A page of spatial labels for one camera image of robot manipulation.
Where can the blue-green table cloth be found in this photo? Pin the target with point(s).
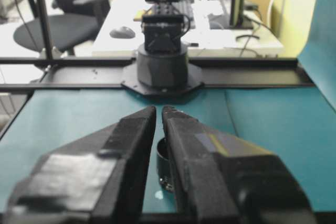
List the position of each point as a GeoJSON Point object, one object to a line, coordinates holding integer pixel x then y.
{"type": "Point", "coordinates": [65, 119]}

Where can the grey computer mouse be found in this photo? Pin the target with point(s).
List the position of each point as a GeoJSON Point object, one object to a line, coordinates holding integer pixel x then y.
{"type": "Point", "coordinates": [122, 32]}

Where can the small white paper scrap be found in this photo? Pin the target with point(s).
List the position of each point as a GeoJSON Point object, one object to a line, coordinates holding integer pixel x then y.
{"type": "Point", "coordinates": [158, 195]}

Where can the white office desk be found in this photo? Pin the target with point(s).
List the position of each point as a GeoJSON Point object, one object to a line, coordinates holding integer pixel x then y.
{"type": "Point", "coordinates": [210, 37]}

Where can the black office chair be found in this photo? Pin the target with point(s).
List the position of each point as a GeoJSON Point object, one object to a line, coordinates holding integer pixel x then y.
{"type": "Point", "coordinates": [52, 30]}

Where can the black aluminium frame rail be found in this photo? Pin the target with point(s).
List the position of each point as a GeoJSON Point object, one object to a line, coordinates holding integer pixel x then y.
{"type": "Point", "coordinates": [236, 74]}

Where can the black upright frame post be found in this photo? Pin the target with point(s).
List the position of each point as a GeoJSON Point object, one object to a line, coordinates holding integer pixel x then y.
{"type": "Point", "coordinates": [42, 11]}

